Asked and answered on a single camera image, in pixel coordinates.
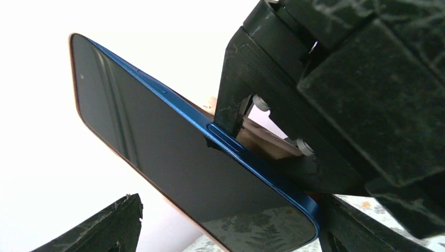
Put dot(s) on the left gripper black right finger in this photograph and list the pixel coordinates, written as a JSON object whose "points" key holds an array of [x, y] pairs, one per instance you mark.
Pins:
{"points": [[248, 70]]}

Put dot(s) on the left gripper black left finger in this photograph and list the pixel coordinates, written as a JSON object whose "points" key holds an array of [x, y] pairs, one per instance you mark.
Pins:
{"points": [[115, 228]]}

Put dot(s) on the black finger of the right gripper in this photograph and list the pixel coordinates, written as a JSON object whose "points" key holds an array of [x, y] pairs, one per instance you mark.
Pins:
{"points": [[345, 228]]}

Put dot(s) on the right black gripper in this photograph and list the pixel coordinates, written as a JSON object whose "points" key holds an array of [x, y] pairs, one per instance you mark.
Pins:
{"points": [[374, 72]]}

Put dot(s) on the black phone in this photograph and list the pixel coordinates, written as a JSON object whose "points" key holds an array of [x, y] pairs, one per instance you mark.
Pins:
{"points": [[167, 156]]}

